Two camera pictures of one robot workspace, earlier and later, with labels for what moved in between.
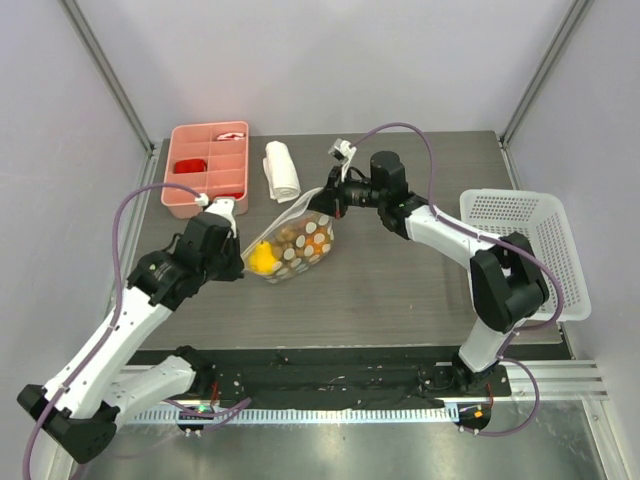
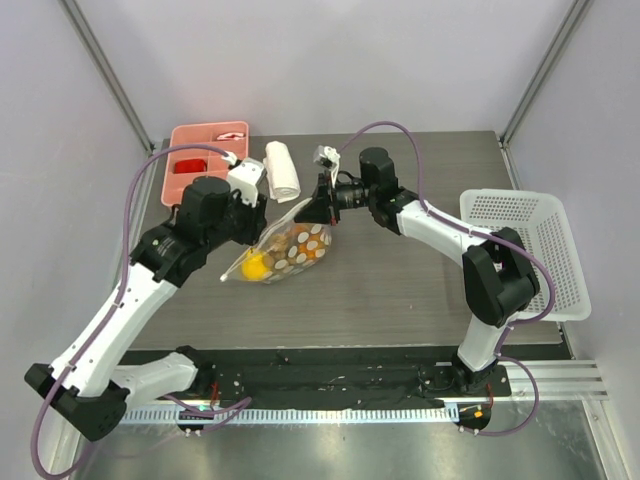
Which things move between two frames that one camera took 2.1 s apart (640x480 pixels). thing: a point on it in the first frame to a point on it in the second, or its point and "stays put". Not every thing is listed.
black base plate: x=378 y=379 stays put
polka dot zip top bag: x=299 y=241 stays put
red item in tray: x=190 y=166 stays put
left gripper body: x=225 y=266 to x=242 y=223
